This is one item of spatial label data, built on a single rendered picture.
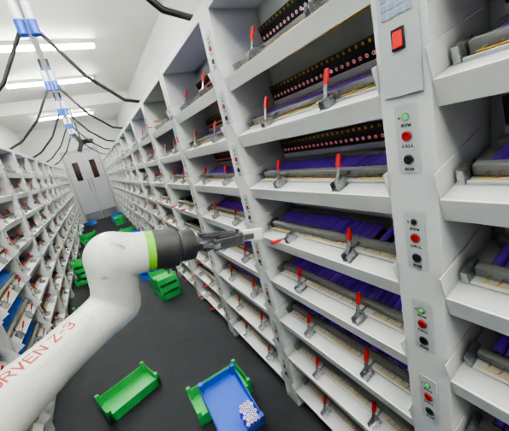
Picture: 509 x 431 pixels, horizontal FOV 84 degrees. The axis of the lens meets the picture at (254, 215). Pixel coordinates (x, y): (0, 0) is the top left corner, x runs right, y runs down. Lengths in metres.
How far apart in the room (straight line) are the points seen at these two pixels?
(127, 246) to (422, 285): 0.61
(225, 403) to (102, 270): 1.19
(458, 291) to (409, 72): 0.42
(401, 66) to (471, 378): 0.63
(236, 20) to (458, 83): 0.84
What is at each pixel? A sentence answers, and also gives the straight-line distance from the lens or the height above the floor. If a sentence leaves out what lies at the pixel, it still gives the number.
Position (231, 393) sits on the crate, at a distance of 1.71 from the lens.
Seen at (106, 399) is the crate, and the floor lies 0.01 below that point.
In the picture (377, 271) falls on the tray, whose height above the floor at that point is 0.90.
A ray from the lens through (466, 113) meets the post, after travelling 0.67.
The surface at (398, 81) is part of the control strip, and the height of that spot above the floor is 1.30.
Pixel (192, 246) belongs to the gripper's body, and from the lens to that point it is 0.68.
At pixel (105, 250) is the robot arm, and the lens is 0.64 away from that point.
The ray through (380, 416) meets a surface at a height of 0.31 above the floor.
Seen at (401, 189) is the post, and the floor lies 1.11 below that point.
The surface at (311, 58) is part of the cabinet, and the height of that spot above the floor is 1.47.
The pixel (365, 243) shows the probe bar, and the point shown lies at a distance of 0.83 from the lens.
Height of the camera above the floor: 1.26
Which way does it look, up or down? 14 degrees down
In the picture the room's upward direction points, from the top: 13 degrees counter-clockwise
